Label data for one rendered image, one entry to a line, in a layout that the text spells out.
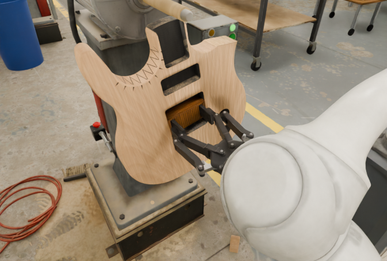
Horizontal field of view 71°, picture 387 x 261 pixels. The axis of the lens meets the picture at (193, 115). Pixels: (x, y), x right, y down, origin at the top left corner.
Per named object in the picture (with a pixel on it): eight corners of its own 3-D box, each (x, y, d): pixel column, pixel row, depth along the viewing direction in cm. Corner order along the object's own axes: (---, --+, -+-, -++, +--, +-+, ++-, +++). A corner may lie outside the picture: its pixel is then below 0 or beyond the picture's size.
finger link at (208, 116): (210, 115, 59) (213, 113, 59) (193, 100, 64) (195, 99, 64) (211, 125, 61) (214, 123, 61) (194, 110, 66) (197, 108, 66)
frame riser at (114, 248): (84, 199, 168) (74, 171, 153) (170, 159, 195) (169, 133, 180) (114, 272, 134) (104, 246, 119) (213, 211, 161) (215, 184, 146)
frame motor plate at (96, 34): (71, 19, 105) (68, 9, 103) (128, 9, 116) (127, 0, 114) (101, 50, 82) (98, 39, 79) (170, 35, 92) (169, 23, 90)
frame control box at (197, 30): (159, 75, 117) (154, 14, 101) (200, 63, 126) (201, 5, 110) (190, 102, 100) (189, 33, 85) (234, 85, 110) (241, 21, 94)
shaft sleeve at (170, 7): (155, -2, 71) (146, 6, 71) (149, -13, 69) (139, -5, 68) (193, 16, 59) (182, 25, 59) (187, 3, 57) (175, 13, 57)
